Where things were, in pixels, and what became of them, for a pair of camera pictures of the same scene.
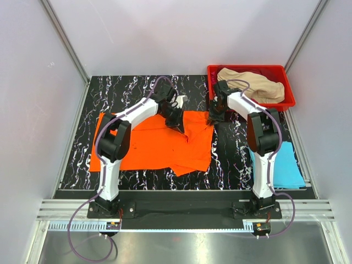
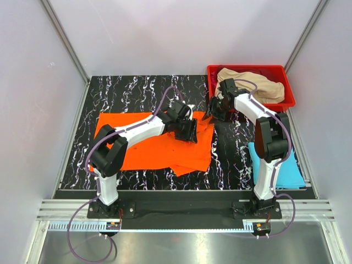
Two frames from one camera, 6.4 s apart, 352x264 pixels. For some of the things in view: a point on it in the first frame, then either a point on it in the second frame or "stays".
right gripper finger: [211, 121] to [211, 106]
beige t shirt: [262, 89] stays
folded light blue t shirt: [287, 172] stays
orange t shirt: [153, 143] stays
